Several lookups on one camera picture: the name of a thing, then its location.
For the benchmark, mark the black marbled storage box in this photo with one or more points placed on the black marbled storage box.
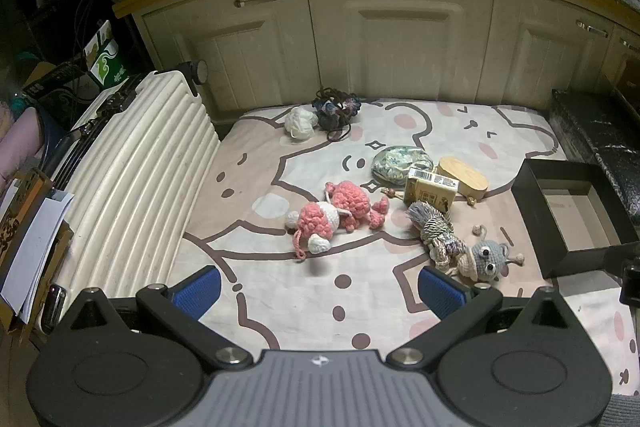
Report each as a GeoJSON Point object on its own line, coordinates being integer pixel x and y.
{"type": "Point", "coordinates": [595, 132]}

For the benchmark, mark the pink cloth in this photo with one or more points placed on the pink cloth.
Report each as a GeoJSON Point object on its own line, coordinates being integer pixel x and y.
{"type": "Point", "coordinates": [17, 142]}

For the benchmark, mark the small printed carton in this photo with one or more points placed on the small printed carton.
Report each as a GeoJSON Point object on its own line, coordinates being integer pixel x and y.
{"type": "Point", "coordinates": [427, 192]}

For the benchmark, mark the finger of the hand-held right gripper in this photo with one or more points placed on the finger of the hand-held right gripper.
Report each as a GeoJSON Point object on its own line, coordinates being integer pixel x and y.
{"type": "Point", "coordinates": [617, 256]}

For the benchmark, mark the white ribbed suitcase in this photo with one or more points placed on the white ribbed suitcase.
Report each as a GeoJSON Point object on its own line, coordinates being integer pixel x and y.
{"type": "Point", "coordinates": [140, 187]}

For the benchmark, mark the oval wooden box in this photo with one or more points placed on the oval wooden box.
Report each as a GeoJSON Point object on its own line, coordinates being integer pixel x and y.
{"type": "Point", "coordinates": [465, 179]}

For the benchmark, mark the white yarn ball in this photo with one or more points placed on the white yarn ball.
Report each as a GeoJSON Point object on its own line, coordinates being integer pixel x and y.
{"type": "Point", "coordinates": [301, 124]}

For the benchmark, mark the pink crochet plush toy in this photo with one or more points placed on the pink crochet plush toy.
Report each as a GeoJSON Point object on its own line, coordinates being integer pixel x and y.
{"type": "Point", "coordinates": [320, 217]}

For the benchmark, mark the brown cardboard box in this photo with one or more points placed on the brown cardboard box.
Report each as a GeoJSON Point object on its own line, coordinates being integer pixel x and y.
{"type": "Point", "coordinates": [25, 187]}

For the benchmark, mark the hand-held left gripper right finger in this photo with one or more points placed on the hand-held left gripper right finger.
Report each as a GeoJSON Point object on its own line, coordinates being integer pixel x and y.
{"type": "Point", "coordinates": [440, 293]}

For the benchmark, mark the white paper sheets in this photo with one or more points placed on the white paper sheets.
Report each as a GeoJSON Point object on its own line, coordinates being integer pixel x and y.
{"type": "Point", "coordinates": [32, 252]}

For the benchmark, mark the long black carton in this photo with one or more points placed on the long black carton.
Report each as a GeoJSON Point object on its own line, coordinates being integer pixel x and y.
{"type": "Point", "coordinates": [50, 79]}

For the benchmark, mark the green white carton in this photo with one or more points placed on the green white carton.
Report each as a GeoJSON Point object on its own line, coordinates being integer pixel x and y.
{"type": "Point", "coordinates": [107, 59]}

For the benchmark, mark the shiny metal object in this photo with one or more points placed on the shiny metal object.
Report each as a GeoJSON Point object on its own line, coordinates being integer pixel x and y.
{"type": "Point", "coordinates": [54, 307]}

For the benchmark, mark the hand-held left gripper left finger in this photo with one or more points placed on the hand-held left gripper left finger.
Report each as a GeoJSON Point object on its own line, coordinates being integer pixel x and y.
{"type": "Point", "coordinates": [197, 293]}

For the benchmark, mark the bear printed blanket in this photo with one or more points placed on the bear printed blanket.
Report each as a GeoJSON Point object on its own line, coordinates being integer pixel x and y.
{"type": "Point", "coordinates": [320, 157]}

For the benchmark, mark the dark floral scrunchie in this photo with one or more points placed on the dark floral scrunchie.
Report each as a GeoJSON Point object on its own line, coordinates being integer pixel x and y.
{"type": "Point", "coordinates": [332, 109]}

